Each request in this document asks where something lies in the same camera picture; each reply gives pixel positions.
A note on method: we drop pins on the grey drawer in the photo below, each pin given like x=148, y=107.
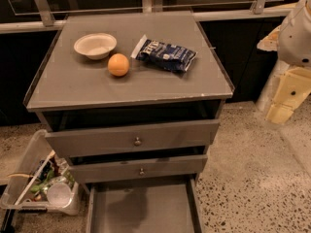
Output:
x=158, y=136
x=129, y=170
x=154, y=205

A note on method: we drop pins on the grey bottom drawer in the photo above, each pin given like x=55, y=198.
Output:
x=154, y=205

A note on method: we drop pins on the grey top drawer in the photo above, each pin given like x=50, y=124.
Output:
x=158, y=136

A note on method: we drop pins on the white plastic cup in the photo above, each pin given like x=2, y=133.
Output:
x=59, y=195

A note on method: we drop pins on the drawer knob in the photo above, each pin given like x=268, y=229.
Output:
x=137, y=142
x=141, y=172

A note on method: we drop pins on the white slanted pole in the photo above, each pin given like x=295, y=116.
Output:
x=271, y=85

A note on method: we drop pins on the orange fruit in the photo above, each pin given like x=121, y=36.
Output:
x=118, y=65

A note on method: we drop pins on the white paper bowl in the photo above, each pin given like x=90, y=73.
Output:
x=95, y=46

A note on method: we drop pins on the blue chip bag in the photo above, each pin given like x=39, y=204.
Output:
x=170, y=57

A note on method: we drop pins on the middle drawer knob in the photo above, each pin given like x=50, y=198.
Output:
x=141, y=172

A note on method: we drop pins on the grey middle drawer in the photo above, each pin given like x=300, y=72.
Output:
x=129, y=170

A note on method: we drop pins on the grey drawer cabinet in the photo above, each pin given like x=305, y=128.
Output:
x=72, y=92

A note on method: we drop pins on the top drawer knob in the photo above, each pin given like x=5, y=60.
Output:
x=137, y=142

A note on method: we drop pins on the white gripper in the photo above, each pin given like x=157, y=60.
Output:
x=296, y=39

